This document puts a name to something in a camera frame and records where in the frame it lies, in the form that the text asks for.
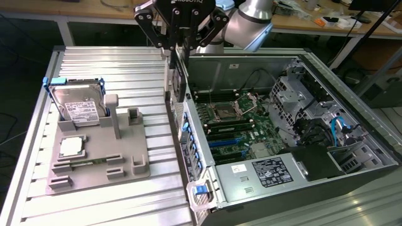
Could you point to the silver perforated drive cage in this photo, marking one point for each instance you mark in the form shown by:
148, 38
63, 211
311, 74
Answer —
289, 94

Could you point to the black plastic shroud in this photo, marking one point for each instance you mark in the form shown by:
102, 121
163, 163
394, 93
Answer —
314, 162

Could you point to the blue case latch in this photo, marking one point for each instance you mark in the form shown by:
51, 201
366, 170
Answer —
201, 190

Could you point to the silver chipset heat sink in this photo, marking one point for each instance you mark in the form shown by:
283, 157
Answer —
263, 150

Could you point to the black open PC case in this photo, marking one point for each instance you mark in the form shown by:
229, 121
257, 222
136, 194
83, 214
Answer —
345, 188

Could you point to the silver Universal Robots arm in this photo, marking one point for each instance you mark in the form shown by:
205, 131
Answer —
251, 11

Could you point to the blue expansion slot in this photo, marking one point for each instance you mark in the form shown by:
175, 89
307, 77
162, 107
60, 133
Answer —
223, 142

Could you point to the green motherboard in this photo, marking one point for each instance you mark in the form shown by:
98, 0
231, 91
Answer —
267, 127

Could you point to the metal socket cover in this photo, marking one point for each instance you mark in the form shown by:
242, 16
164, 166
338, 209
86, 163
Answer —
247, 103

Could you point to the silver disk bay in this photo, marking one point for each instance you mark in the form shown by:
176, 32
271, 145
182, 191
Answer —
361, 160

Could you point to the hard disk with blue carrier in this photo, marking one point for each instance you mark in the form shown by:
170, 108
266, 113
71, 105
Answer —
78, 99

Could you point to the black graphics card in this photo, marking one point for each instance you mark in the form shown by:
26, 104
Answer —
179, 77

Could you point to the green RAM stick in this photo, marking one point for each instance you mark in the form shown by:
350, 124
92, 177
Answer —
90, 162

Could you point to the grey power supply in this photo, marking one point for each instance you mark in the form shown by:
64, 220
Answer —
238, 183

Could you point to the grey parts rack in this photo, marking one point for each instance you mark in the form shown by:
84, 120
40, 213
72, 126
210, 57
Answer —
94, 146

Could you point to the silver CPU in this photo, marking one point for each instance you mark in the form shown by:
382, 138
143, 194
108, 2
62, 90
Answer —
71, 147

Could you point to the orange small part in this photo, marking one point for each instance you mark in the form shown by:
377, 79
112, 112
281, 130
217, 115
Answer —
318, 21

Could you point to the wooden desk with monitor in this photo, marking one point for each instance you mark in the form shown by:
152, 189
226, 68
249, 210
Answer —
314, 27

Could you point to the thin metal locking lever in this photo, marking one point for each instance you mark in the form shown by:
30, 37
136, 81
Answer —
210, 96

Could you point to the black monitor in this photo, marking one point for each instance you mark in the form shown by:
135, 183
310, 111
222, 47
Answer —
373, 4

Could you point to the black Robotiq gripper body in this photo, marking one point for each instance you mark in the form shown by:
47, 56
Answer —
185, 16

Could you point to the CPU socket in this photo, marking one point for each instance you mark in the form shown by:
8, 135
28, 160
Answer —
225, 111

